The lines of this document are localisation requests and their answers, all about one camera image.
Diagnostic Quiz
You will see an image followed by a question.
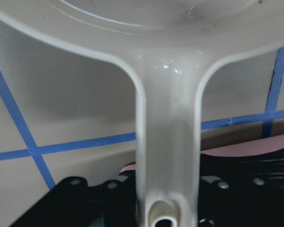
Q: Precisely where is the black trash bag bin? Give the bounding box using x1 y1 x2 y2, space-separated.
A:
123 135 284 227

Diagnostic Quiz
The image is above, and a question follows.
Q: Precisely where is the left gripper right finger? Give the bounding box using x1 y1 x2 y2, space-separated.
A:
198 175 236 227

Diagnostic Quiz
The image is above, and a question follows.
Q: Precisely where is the white plastic dustpan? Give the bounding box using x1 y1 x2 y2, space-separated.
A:
0 0 284 227

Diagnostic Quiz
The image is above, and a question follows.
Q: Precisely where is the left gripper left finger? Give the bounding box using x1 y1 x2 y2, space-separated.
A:
101 172 138 227

